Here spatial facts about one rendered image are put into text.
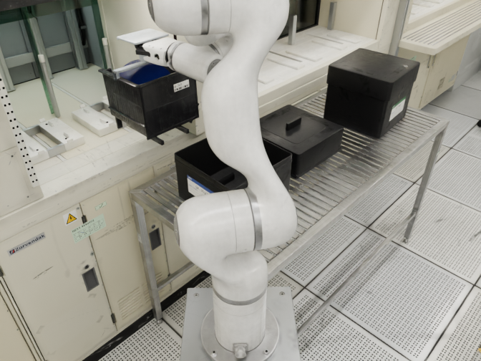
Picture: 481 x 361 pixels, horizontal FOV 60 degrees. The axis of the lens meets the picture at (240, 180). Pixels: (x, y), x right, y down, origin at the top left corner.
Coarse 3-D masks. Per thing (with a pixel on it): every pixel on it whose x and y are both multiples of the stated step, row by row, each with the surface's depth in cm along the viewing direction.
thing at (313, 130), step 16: (272, 112) 173; (288, 112) 173; (304, 112) 173; (272, 128) 162; (288, 128) 160; (304, 128) 162; (320, 128) 162; (336, 128) 162; (288, 144) 153; (304, 144) 153; (320, 144) 155; (336, 144) 164; (304, 160) 152; (320, 160) 161
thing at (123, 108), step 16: (144, 32) 128; (160, 32) 128; (144, 64) 129; (112, 80) 129; (128, 80) 123; (160, 80) 124; (176, 80) 129; (192, 80) 133; (112, 96) 134; (128, 96) 126; (144, 96) 122; (160, 96) 127; (176, 96) 131; (192, 96) 136; (112, 112) 139; (128, 112) 131; (144, 112) 125; (160, 112) 129; (176, 112) 134; (192, 112) 139; (144, 128) 128; (160, 128) 132; (160, 144) 135
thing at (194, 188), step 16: (208, 144) 145; (272, 144) 140; (176, 160) 135; (192, 160) 142; (208, 160) 148; (272, 160) 143; (288, 160) 134; (192, 176) 132; (208, 176) 125; (224, 176) 153; (240, 176) 153; (288, 176) 138; (192, 192) 136; (208, 192) 129; (288, 192) 143
